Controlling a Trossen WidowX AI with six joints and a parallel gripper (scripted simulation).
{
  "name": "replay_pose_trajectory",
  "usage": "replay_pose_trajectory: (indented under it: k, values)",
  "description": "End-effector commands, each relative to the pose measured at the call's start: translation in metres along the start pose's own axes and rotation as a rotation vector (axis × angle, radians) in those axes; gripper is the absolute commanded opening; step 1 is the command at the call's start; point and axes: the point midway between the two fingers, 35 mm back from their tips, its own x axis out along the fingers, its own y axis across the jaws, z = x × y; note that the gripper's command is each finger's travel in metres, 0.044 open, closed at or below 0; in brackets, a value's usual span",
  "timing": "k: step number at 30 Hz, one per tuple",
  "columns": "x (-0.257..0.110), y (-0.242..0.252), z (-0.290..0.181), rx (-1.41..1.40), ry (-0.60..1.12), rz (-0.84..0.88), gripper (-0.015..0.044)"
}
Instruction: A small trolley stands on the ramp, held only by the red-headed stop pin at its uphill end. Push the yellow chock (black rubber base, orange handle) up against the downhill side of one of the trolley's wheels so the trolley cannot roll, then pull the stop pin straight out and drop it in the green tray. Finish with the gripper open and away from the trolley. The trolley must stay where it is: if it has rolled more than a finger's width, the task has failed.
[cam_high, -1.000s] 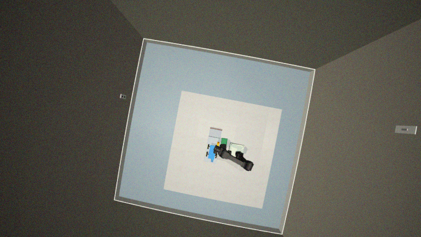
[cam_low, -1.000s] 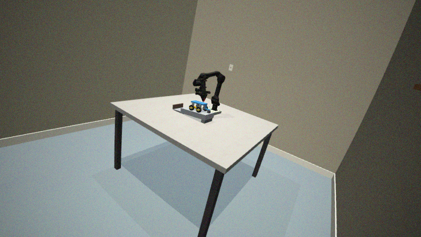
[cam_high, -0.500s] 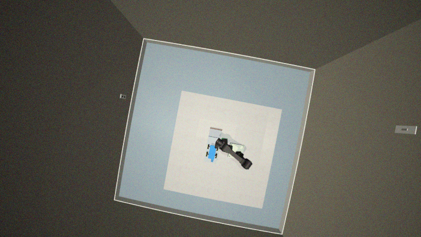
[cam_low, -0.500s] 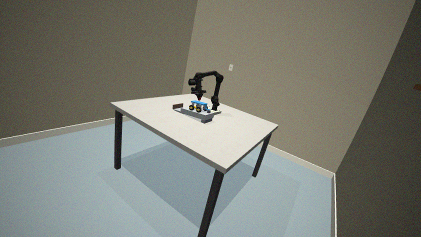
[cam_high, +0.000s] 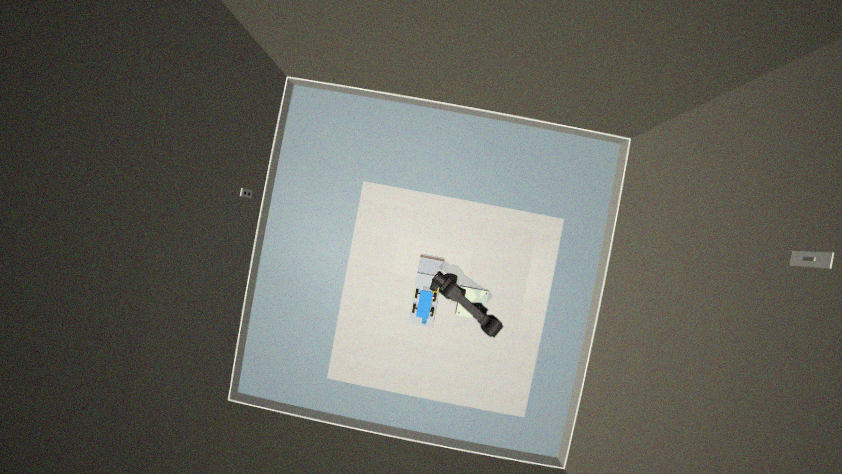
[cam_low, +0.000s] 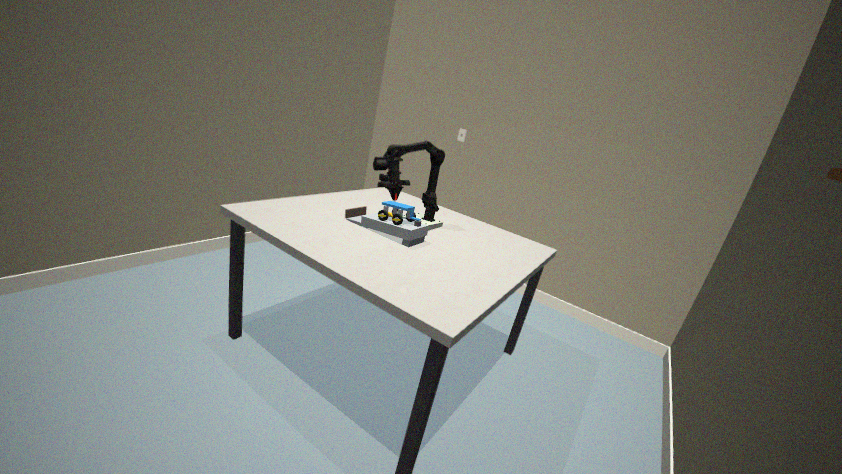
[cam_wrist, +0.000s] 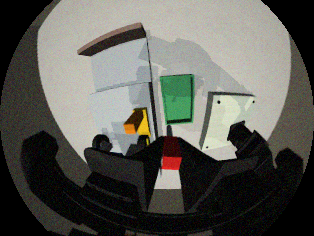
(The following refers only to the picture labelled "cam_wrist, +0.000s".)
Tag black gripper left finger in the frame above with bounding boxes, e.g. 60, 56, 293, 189
84, 137, 165, 212

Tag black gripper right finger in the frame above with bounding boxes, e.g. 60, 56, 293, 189
177, 137, 258, 214

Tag green tray floor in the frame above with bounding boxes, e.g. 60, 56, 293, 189
162, 77, 192, 121

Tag red-headed metal pin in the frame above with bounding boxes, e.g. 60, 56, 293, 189
162, 125, 182, 170

